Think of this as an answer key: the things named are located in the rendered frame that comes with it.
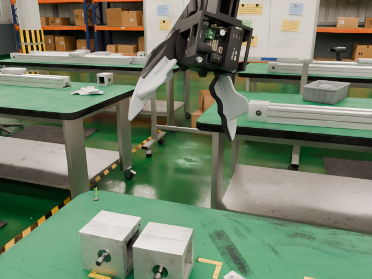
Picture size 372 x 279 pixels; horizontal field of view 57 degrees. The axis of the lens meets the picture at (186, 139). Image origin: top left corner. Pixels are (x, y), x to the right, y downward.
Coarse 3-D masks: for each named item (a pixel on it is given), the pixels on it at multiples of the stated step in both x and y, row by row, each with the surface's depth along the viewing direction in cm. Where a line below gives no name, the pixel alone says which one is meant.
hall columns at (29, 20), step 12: (24, 0) 674; (36, 0) 678; (24, 12) 683; (36, 12) 681; (24, 24) 690; (36, 24) 685; (24, 36) 682; (36, 36) 685; (24, 48) 691; (36, 48) 688; (36, 72) 700
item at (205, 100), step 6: (204, 90) 431; (204, 96) 393; (210, 96) 394; (204, 102) 396; (210, 102) 393; (204, 108) 398; (192, 114) 406; (198, 114) 405; (192, 120) 407; (192, 126) 410; (192, 132) 412
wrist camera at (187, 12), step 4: (192, 0) 45; (196, 0) 45; (188, 4) 45; (192, 4) 44; (196, 4) 44; (188, 8) 45; (192, 8) 44; (196, 8) 44; (184, 12) 46; (188, 12) 45; (192, 12) 44; (180, 16) 47; (184, 16) 46; (188, 16) 45; (180, 20) 47; (176, 24) 48; (172, 28) 50; (176, 28) 48
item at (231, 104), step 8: (216, 80) 47; (224, 80) 46; (216, 88) 47; (224, 88) 47; (232, 88) 45; (216, 96) 47; (224, 96) 47; (232, 96) 46; (240, 96) 44; (224, 104) 48; (232, 104) 47; (240, 104) 45; (248, 104) 44; (224, 112) 48; (232, 112) 47; (240, 112) 46; (224, 120) 48; (232, 120) 48; (224, 128) 49; (232, 128) 48; (232, 136) 49
